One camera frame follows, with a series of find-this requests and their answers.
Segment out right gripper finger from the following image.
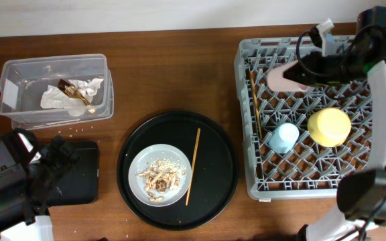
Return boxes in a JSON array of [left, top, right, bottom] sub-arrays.
[[283, 72, 314, 88], [282, 60, 302, 74]]

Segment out pink cup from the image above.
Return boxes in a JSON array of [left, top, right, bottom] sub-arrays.
[[267, 60, 310, 92]]

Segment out black rectangular tray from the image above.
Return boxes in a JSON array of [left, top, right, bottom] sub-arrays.
[[47, 141, 100, 207]]

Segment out wooden chopstick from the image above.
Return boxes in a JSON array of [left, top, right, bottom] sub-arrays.
[[185, 128, 201, 206], [249, 70, 263, 139]]

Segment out white napkin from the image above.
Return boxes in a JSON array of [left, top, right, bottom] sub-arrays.
[[40, 78, 104, 117]]

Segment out yellow bowl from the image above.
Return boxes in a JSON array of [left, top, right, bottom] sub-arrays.
[[307, 108, 351, 148]]

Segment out small blue cup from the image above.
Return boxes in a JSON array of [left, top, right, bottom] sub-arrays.
[[268, 123, 300, 154]]

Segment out gold snack wrapper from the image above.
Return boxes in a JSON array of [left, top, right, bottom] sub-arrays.
[[57, 79, 98, 107]]

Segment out grey plate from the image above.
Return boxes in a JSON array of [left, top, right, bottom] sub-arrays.
[[128, 144, 192, 208]]

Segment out food scraps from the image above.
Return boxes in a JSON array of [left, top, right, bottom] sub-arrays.
[[136, 159, 187, 202]]

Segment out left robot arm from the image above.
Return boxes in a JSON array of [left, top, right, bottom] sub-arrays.
[[0, 136, 80, 239]]

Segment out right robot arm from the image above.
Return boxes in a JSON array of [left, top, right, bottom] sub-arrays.
[[277, 17, 386, 240]]

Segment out grey dishwasher rack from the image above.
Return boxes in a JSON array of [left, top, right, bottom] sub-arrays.
[[234, 37, 373, 202]]

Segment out clear plastic waste bin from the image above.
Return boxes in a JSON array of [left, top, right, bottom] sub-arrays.
[[0, 54, 114, 130]]

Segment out round black serving tray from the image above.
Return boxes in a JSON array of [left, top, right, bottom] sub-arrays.
[[117, 111, 239, 231]]

